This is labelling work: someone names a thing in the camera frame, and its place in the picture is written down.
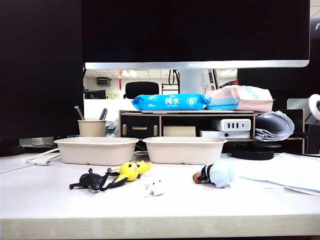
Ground yellow doll with black ears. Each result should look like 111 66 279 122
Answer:
104 160 153 191

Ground small white doll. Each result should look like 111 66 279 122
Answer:
140 174 166 199

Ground penguin doll light blue dress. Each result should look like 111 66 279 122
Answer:
192 162 236 189

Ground black cat doll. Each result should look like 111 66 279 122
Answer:
69 167 114 193

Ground beige cardboard box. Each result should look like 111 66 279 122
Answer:
162 125 197 138

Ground beige paper box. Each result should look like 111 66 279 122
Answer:
142 136 229 165
53 136 140 167

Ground white flat box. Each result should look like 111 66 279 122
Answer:
199 129 251 139

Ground black box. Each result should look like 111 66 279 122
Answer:
305 123 320 155

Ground wooden desk shelf organizer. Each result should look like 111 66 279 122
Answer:
118 108 307 155

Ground blue wet wipes pack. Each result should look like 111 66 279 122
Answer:
131 92 211 111

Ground black office chair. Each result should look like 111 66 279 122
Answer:
123 81 160 100

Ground white monitor stand column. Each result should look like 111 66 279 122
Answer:
179 68 203 95

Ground red hanging knot ornament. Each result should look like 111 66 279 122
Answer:
116 69 125 91

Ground white carton with red print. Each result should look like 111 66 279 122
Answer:
200 68 220 92

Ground beige paper cup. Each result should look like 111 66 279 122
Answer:
77 119 107 138

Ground small background monitor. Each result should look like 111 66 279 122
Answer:
84 89 107 100

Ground white multi-port charger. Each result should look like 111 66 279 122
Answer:
211 118 252 132

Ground silver pen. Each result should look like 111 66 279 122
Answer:
73 105 86 121

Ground pink tissue pack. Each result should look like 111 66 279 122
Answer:
204 84 276 113

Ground folded grey paper stack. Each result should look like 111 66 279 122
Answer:
254 110 296 143

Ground black panel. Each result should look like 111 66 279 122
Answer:
0 0 85 157

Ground white paper sheets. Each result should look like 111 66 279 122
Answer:
239 152 320 196

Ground silver metal stand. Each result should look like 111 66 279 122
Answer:
286 97 311 111

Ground white tape roll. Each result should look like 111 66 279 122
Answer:
308 93 320 119

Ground white cable with adapter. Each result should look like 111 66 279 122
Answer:
25 147 61 166

